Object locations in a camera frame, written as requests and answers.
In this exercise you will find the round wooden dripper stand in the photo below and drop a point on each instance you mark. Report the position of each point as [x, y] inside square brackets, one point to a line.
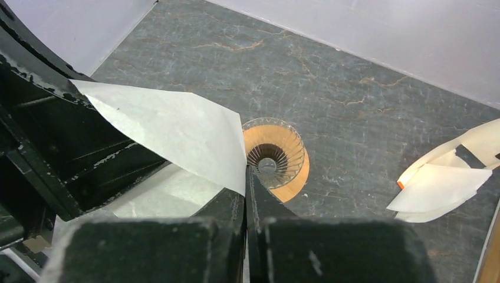
[291, 168]

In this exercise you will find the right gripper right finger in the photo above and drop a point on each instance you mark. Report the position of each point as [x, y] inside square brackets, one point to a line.
[284, 247]

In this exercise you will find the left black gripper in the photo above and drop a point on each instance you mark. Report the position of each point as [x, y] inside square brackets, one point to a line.
[59, 156]

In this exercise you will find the clear glass dripper cone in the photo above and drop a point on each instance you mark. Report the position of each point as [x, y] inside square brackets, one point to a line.
[275, 152]

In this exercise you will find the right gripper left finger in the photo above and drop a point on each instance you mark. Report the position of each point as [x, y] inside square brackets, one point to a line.
[207, 247]

